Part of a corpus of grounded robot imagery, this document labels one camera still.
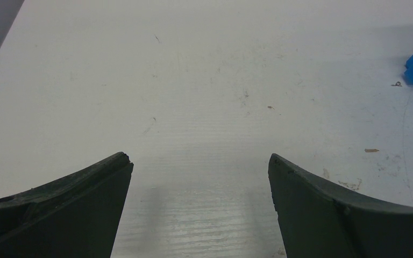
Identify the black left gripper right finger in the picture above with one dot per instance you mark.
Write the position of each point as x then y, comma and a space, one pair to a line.
318, 218

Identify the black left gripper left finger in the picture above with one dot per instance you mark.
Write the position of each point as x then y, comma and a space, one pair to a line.
74, 216

